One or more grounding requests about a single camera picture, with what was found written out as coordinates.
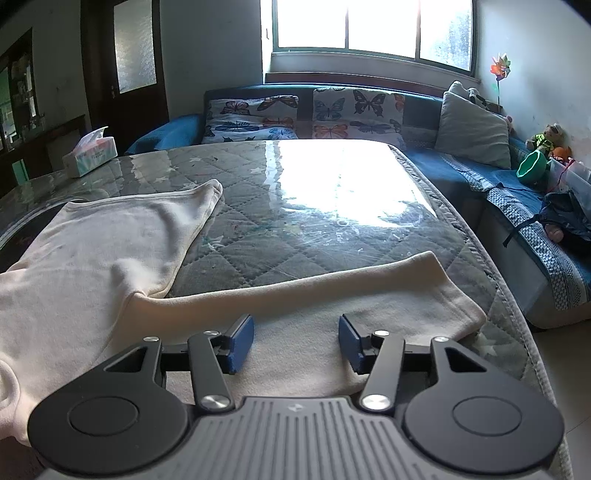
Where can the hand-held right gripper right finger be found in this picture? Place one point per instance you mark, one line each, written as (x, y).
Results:
(351, 344)

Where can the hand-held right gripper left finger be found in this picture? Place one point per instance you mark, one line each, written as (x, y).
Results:
(242, 341)

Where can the cream long-sleeve garment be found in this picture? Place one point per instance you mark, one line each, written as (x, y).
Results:
(92, 258)

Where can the grey quilted star table cover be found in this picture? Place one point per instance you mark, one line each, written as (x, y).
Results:
(323, 207)

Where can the teal sofa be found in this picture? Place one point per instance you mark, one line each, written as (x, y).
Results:
(461, 170)

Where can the butterfly print cushion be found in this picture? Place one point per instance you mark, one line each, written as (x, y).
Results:
(249, 115)
(355, 110)

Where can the pink plush toy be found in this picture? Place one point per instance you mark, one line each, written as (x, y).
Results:
(556, 232)

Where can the white tissue box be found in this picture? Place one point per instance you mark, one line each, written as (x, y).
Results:
(90, 159)

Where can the grey pillow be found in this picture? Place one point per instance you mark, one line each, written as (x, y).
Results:
(471, 129)

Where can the black round induction cooktop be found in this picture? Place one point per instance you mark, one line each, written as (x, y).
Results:
(9, 253)

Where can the dark wooden glass-panel door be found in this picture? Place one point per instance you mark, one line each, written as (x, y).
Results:
(134, 115)

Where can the green plastic bowl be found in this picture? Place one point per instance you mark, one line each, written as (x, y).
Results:
(531, 168)

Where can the dark blue backpack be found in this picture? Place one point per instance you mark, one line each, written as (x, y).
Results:
(568, 212)

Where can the clear plastic storage box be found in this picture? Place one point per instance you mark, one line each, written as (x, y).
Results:
(572, 177)

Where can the black white patterned cushion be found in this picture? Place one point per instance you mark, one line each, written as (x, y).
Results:
(482, 99)

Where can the orange plush toy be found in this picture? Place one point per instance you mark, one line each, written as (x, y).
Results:
(561, 153)

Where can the teddy bear toy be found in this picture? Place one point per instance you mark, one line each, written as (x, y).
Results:
(547, 138)

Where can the dark wooden display cabinet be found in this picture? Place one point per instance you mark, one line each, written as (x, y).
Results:
(18, 138)

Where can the colourful pinwheel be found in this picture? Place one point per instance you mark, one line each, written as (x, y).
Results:
(501, 67)

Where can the window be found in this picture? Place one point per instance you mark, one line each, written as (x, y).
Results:
(314, 23)

